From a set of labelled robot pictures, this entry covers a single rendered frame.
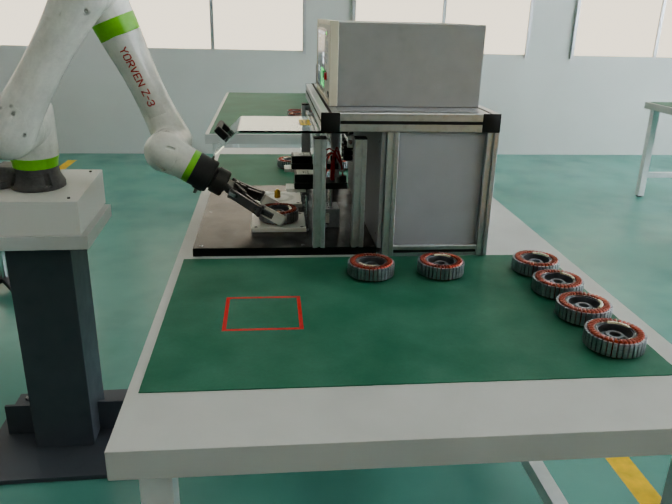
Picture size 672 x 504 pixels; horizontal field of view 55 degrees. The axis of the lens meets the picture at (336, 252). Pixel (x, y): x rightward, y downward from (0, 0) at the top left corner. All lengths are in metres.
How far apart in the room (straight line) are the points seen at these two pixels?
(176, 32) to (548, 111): 3.77
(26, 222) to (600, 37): 6.18
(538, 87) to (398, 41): 5.42
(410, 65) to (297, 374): 0.88
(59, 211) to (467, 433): 1.28
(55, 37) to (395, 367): 1.11
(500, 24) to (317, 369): 5.93
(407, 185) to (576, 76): 5.65
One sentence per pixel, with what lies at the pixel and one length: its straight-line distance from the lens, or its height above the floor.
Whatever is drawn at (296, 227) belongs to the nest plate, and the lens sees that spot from 1.78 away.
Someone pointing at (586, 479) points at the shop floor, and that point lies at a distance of 2.26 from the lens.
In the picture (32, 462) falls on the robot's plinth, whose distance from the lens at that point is 2.30.
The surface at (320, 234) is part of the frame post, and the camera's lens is 1.66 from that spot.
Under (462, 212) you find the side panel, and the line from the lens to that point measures 1.70.
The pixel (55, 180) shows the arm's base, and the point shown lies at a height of 0.87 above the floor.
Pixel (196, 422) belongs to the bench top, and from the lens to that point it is 1.04.
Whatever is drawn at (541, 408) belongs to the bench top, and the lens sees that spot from 1.12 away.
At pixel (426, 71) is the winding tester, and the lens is 1.71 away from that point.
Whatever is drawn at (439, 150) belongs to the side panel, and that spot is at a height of 1.02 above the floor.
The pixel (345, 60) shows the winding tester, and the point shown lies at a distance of 1.67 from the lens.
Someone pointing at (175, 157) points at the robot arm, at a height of 0.97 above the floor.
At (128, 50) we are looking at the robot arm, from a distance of 1.87.
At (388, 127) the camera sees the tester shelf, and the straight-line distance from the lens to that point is 1.59.
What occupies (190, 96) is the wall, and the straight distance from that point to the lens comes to 6.57.
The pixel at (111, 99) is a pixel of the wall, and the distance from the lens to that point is 6.70.
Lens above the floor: 1.33
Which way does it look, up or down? 20 degrees down
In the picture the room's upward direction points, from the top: 1 degrees clockwise
